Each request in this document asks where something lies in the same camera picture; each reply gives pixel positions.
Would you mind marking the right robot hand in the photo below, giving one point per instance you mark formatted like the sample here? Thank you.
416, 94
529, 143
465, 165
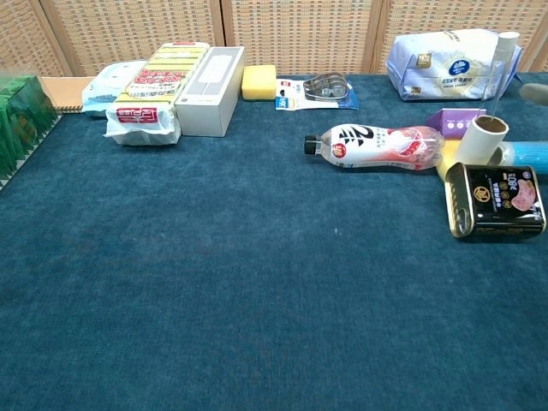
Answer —
536, 93

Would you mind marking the blue tube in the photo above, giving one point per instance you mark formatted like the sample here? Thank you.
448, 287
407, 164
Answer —
526, 156

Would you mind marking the small purple box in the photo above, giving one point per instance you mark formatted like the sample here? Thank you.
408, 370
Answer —
449, 122

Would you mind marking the white blue tissue pack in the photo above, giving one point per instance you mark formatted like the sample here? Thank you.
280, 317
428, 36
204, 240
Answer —
441, 64

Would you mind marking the yellow sponge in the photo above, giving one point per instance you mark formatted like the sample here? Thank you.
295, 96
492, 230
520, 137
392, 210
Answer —
258, 82
448, 158

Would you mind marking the black luncheon meat can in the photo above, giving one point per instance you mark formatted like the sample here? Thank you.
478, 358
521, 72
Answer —
498, 201

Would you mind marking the drink bottle black cap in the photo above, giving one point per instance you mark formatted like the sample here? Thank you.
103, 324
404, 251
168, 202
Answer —
377, 147

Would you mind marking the correction tape blister pack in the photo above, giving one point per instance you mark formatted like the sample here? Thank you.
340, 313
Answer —
317, 92

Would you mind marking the woven wooden folding screen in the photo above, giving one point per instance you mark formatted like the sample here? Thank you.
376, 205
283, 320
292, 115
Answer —
299, 34

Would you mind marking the long white power strip box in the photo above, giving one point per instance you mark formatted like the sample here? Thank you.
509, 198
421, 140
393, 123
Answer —
212, 92

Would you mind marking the dark blue table cloth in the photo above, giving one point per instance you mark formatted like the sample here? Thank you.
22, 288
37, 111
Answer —
240, 278

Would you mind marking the yellow green sponge pack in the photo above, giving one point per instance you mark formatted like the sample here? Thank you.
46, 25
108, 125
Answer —
150, 94

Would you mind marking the light blue wet wipes pack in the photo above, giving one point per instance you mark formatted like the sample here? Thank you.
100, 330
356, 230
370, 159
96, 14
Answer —
107, 87

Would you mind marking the brown spiral notebook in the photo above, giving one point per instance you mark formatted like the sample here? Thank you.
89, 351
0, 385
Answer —
64, 92

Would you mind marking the clear box of green sachets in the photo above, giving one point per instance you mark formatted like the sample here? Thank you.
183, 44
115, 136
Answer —
19, 120

